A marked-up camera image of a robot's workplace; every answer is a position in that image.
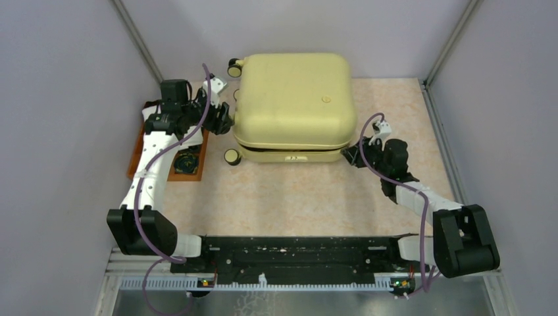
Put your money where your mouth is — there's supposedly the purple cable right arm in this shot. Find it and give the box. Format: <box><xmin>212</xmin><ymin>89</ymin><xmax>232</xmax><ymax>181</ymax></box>
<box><xmin>358</xmin><ymin>113</ymin><xmax>442</xmax><ymax>301</ymax></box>

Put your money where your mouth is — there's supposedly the dark round patterned item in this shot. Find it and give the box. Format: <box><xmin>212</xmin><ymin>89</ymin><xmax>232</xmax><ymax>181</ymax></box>
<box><xmin>173</xmin><ymin>153</ymin><xmax>199</xmax><ymax>174</ymax></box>

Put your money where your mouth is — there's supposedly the aluminium rail frame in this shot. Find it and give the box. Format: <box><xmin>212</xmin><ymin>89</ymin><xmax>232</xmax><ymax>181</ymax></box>
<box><xmin>107</xmin><ymin>79</ymin><xmax>501</xmax><ymax>298</ymax></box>

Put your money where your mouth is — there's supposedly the white folded cloth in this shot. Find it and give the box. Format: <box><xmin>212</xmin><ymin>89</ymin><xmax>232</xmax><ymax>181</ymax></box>
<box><xmin>141</xmin><ymin>102</ymin><xmax>203</xmax><ymax>151</ymax></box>

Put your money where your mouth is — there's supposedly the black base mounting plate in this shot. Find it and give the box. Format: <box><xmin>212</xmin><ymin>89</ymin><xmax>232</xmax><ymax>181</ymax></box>
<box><xmin>170</xmin><ymin>235</ymin><xmax>420</xmax><ymax>296</ymax></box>

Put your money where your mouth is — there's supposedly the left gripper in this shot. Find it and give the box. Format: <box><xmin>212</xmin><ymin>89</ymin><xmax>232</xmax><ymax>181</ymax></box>
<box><xmin>182</xmin><ymin>89</ymin><xmax>234</xmax><ymax>135</ymax></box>

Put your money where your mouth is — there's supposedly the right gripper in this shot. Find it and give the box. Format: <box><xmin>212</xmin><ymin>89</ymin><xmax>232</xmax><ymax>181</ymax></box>
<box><xmin>340</xmin><ymin>136</ymin><xmax>390</xmax><ymax>176</ymax></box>

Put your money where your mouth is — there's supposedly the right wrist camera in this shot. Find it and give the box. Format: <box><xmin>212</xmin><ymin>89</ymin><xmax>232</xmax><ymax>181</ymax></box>
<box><xmin>371</xmin><ymin>120</ymin><xmax>392</xmax><ymax>143</ymax></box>

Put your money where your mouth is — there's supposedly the left corner aluminium post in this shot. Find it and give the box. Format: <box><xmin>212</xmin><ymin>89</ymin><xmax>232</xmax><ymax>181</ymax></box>
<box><xmin>109</xmin><ymin>0</ymin><xmax>165</xmax><ymax>92</ymax></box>

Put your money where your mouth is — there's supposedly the corner aluminium post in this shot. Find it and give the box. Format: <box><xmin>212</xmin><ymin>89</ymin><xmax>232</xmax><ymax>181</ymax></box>
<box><xmin>422</xmin><ymin>0</ymin><xmax>483</xmax><ymax>90</ymax></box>
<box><xmin>109</xmin><ymin>0</ymin><xmax>165</xmax><ymax>92</ymax></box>

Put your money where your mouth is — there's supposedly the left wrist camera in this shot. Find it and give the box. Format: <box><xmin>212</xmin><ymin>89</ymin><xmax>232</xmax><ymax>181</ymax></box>
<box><xmin>203</xmin><ymin>74</ymin><xmax>228</xmax><ymax>108</ymax></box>

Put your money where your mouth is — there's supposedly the yellow hard-shell suitcase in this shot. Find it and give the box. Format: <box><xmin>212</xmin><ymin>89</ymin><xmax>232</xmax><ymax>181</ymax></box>
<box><xmin>227</xmin><ymin>53</ymin><xmax>357</xmax><ymax>163</ymax></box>

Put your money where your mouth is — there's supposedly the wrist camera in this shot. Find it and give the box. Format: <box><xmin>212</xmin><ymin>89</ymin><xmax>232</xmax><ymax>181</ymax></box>
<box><xmin>203</xmin><ymin>74</ymin><xmax>228</xmax><ymax>108</ymax></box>
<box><xmin>371</xmin><ymin>120</ymin><xmax>392</xmax><ymax>143</ymax></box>

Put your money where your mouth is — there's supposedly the brown wooden tray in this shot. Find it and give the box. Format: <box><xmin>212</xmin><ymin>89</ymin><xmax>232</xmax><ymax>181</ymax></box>
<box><xmin>126</xmin><ymin>101</ymin><xmax>208</xmax><ymax>182</ymax></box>

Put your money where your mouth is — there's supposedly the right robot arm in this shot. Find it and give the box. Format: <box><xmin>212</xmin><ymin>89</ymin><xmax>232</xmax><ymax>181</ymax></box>
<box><xmin>342</xmin><ymin>138</ymin><xmax>501</xmax><ymax>278</ymax></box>

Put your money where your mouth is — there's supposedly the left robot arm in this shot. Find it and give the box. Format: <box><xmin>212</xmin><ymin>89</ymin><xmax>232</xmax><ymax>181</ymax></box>
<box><xmin>107</xmin><ymin>76</ymin><xmax>233</xmax><ymax>272</ymax></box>

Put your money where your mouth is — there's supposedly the right corner aluminium post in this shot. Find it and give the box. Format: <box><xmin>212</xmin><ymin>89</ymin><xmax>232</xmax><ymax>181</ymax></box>
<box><xmin>422</xmin><ymin>0</ymin><xmax>483</xmax><ymax>90</ymax></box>

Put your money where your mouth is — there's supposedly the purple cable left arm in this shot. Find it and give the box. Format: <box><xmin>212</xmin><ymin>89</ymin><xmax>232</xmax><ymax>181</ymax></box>
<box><xmin>132</xmin><ymin>63</ymin><xmax>213</xmax><ymax>316</ymax></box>

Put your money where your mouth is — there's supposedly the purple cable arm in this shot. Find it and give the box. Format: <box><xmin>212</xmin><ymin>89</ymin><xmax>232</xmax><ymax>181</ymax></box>
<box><xmin>132</xmin><ymin>63</ymin><xmax>213</xmax><ymax>316</ymax></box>
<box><xmin>358</xmin><ymin>113</ymin><xmax>442</xmax><ymax>301</ymax></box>

